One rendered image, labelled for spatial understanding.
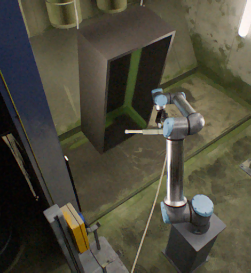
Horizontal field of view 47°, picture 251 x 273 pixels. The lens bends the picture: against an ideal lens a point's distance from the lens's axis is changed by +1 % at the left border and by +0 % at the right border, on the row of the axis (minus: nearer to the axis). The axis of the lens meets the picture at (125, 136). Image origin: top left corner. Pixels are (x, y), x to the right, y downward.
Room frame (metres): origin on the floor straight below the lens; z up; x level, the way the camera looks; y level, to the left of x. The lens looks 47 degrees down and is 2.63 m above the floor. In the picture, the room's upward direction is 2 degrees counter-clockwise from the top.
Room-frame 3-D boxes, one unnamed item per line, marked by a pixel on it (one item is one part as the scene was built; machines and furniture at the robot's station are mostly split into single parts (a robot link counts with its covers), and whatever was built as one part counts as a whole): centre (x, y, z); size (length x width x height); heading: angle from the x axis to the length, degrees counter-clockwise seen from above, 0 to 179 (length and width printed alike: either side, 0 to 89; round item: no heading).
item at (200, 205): (0.96, -0.49, 0.83); 0.17 x 0.15 x 0.18; 93
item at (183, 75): (2.88, -0.01, 0.11); 2.70 x 0.02 x 0.13; 125
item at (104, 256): (0.63, 0.15, 0.95); 0.26 x 0.15 x 0.32; 35
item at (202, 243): (0.96, -0.50, 0.32); 0.31 x 0.31 x 0.64; 35
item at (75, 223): (0.57, 0.24, 1.42); 0.12 x 0.06 x 0.26; 35
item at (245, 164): (1.88, -1.39, 0.01); 0.20 x 0.20 x 0.01; 35
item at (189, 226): (0.96, -0.50, 0.69); 0.19 x 0.19 x 0.10
